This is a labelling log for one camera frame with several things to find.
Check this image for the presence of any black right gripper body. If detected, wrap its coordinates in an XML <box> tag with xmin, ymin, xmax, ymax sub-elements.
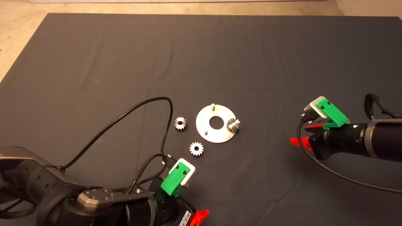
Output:
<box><xmin>306</xmin><ymin>124</ymin><xmax>372</xmax><ymax>161</ymax></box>

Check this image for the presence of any braided black right wrist cable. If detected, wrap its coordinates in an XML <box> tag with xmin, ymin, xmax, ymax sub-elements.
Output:
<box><xmin>364</xmin><ymin>93</ymin><xmax>402</xmax><ymax>120</ymax></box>

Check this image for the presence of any braided black left wrist cable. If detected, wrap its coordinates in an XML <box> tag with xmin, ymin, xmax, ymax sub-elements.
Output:
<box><xmin>127</xmin><ymin>153</ymin><xmax>168</xmax><ymax>193</ymax></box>

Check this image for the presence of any green right camera mount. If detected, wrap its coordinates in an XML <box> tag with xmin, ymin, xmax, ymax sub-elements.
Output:
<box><xmin>315</xmin><ymin>97</ymin><xmax>350</xmax><ymax>131</ymax></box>

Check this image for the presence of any braided black wrist cable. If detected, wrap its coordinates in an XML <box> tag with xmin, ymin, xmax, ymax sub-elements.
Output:
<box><xmin>127</xmin><ymin>153</ymin><xmax>168</xmax><ymax>193</ymax></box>
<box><xmin>364</xmin><ymin>93</ymin><xmax>402</xmax><ymax>120</ymax></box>

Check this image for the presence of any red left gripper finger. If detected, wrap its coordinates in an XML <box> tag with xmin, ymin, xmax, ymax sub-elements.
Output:
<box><xmin>188</xmin><ymin>209</ymin><xmax>210</xmax><ymax>226</ymax></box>

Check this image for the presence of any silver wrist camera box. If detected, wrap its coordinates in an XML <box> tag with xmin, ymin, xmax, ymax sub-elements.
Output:
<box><xmin>170</xmin><ymin>158</ymin><xmax>198</xmax><ymax>189</ymax></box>
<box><xmin>309</xmin><ymin>96</ymin><xmax>329</xmax><ymax>120</ymax></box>

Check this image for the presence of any green left camera mount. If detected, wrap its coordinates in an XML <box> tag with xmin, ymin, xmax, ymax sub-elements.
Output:
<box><xmin>160</xmin><ymin>163</ymin><xmax>191</xmax><ymax>197</ymax></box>

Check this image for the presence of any thin black left camera cable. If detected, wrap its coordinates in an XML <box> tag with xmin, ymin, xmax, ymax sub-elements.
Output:
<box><xmin>61</xmin><ymin>97</ymin><xmax>174</xmax><ymax>171</ymax></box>

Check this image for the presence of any braided black harness loop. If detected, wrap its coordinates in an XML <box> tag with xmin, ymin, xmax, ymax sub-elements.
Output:
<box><xmin>0</xmin><ymin>185</ymin><xmax>36</xmax><ymax>220</ymax></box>

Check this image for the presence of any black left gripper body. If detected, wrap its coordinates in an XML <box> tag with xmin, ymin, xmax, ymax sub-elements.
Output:
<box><xmin>148</xmin><ymin>180</ymin><xmax>197</xmax><ymax>226</ymax></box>

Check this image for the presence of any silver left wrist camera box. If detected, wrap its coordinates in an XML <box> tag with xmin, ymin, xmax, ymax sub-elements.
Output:
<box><xmin>170</xmin><ymin>158</ymin><xmax>198</xmax><ymax>189</ymax></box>

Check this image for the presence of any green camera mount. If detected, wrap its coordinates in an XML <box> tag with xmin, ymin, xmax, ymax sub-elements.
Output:
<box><xmin>160</xmin><ymin>163</ymin><xmax>191</xmax><ymax>197</ymax></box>
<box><xmin>315</xmin><ymin>97</ymin><xmax>350</xmax><ymax>131</ymax></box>

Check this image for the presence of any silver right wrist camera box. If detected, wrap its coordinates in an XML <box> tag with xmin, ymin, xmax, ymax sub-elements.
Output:
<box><xmin>309</xmin><ymin>96</ymin><xmax>329</xmax><ymax>120</ymax></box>

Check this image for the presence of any round metal carrier plate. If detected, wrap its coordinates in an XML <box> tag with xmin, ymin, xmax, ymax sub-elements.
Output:
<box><xmin>196</xmin><ymin>104</ymin><xmax>236</xmax><ymax>144</ymax></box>

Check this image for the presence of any small steel planetary gear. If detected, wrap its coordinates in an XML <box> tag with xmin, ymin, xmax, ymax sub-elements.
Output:
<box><xmin>174</xmin><ymin>116</ymin><xmax>187</xmax><ymax>131</ymax></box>
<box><xmin>189</xmin><ymin>142</ymin><xmax>204</xmax><ymax>157</ymax></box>
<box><xmin>226</xmin><ymin>118</ymin><xmax>241</xmax><ymax>134</ymax></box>

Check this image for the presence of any dark grey table cloth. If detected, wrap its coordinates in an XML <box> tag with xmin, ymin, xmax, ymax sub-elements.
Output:
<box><xmin>0</xmin><ymin>13</ymin><xmax>402</xmax><ymax>226</ymax></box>

